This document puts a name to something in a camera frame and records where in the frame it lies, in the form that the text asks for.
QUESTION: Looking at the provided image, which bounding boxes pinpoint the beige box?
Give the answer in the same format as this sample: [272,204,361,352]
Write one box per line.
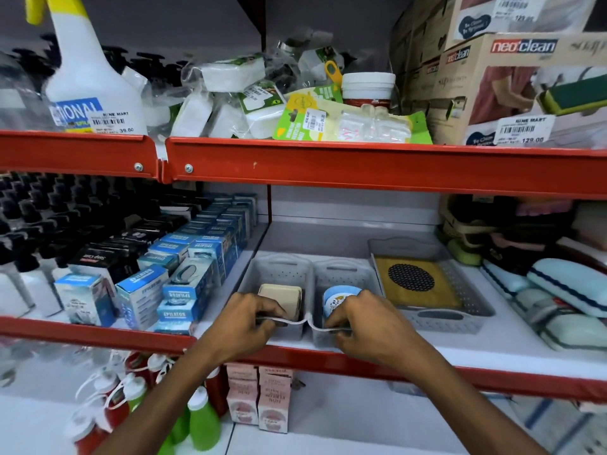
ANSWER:
[257,283,304,322]

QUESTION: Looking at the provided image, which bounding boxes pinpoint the large printed cardboard box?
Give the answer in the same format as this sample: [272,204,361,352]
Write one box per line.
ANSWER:
[426,33,607,150]

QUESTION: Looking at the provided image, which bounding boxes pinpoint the group of black boxes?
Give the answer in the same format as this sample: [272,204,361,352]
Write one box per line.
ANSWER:
[68,203,205,286]

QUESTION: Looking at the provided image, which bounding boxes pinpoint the person's right hand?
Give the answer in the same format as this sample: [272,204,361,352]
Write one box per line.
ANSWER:
[325,290,430,376]

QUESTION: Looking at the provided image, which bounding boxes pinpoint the row of brown cardboard boxes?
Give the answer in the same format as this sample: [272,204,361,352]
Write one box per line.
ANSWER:
[389,0,457,116]

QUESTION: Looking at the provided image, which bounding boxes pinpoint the person's right forearm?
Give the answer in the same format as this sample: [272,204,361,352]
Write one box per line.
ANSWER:
[403,350,551,455]

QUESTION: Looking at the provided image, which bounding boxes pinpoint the pile of white sponge packets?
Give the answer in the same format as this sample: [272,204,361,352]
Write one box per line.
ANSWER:
[168,52,291,141]

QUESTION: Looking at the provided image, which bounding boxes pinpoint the green sponge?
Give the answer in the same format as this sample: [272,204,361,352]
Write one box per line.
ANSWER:
[446,239,483,267]

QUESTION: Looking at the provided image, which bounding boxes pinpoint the large grey plastic tray basket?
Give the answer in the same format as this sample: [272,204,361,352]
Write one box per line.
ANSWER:
[367,238,497,335]

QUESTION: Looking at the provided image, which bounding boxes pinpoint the long red metal shelf rail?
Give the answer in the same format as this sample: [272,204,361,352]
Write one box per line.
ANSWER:
[0,316,607,404]

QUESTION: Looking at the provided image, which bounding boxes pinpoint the pile of clear bagged items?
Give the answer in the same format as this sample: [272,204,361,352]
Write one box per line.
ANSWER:
[265,25,348,87]

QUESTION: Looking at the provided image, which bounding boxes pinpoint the white jar with red label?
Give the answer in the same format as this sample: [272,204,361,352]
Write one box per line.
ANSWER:
[341,72,397,110]

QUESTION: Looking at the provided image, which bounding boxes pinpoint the cardboard box with blue label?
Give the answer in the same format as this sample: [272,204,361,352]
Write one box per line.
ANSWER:
[445,0,601,44]

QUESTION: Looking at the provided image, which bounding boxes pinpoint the group of blue boxes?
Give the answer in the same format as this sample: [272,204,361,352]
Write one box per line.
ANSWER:
[54,191,260,336]

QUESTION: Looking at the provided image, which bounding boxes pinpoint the pile of dark brushes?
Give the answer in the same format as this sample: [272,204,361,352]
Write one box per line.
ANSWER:
[438,194,607,276]

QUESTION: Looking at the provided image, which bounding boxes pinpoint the row of black-capped spray bottles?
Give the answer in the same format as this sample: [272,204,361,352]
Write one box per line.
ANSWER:
[0,172,126,319]

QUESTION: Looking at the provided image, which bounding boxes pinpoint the white spray bottle yellow trigger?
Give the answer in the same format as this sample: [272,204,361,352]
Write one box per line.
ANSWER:
[25,0,149,136]

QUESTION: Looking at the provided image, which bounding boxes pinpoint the green card blister packet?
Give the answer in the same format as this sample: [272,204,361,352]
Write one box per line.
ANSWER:
[272,87,433,145]

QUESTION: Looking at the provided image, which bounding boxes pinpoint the person's left hand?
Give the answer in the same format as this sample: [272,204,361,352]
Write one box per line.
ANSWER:
[205,293,288,371]

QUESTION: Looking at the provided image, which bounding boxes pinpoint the cluster of red green squeeze bottles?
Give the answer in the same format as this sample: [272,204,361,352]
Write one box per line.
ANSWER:
[64,350,229,455]

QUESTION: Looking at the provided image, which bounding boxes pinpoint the round tub with blue lid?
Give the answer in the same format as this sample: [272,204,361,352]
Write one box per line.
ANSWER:
[322,285,364,324]

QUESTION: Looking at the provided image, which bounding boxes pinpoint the row of black pump dispensers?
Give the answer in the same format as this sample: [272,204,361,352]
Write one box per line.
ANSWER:
[0,33,191,93]

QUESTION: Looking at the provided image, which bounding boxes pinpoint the stack of pink boxes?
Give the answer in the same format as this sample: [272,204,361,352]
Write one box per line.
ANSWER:
[225,362,295,434]

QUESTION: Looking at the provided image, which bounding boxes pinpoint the yellow pad with black mesh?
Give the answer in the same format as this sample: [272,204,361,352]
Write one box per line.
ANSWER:
[386,256,463,311]

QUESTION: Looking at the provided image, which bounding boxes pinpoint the small grey plastic basket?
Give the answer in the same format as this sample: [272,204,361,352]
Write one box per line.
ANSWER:
[308,258,386,349]
[236,253,316,343]

